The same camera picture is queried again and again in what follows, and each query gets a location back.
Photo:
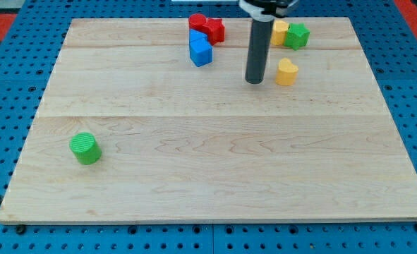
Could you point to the green cylinder block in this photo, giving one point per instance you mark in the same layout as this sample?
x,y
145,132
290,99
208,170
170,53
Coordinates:
x,y
85,148

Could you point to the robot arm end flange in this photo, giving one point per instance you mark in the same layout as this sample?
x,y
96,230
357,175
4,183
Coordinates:
x,y
267,10

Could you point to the yellow hexagon block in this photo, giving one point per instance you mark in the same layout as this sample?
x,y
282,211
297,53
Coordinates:
x,y
279,32

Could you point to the blue cube block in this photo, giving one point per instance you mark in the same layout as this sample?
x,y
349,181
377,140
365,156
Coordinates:
x,y
200,52

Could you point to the wooden board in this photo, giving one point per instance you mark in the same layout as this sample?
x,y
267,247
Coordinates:
x,y
182,144

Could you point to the blue triangle block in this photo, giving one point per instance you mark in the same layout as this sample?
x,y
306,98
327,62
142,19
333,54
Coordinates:
x,y
195,35

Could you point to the yellow heart block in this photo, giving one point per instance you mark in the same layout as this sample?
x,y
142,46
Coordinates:
x,y
286,72

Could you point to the red star block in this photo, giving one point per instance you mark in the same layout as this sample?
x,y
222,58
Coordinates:
x,y
214,29

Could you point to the red cylinder block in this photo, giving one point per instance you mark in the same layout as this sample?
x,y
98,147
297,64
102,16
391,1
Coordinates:
x,y
196,21

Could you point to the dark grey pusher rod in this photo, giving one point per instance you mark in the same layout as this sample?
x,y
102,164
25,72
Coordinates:
x,y
258,48

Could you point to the green star block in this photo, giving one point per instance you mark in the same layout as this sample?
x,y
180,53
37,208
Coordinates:
x,y
297,36

